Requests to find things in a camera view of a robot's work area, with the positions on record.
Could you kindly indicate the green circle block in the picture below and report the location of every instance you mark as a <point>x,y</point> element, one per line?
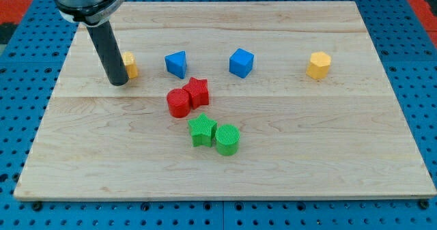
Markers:
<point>227,139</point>

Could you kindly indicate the yellow block behind rod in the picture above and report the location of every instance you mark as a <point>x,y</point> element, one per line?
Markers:
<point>130,64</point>

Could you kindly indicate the red circle block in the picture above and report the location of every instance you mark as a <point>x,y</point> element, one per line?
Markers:
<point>178,103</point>

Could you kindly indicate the blue triangle block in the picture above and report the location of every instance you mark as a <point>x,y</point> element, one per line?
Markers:
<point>176,64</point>

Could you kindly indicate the green star block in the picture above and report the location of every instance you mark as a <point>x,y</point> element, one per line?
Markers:
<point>202,130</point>

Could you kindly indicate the yellow hexagon block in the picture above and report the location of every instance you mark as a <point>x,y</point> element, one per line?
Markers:
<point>319,64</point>

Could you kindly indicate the red star block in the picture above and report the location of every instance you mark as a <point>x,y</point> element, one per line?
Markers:
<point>198,92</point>

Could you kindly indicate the blue cube block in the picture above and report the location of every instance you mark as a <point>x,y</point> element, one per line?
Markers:
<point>241,63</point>

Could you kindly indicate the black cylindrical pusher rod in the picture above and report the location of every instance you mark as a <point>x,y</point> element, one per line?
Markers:
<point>108,51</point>

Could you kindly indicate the wooden board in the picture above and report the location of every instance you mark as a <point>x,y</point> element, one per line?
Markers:
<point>340,137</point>

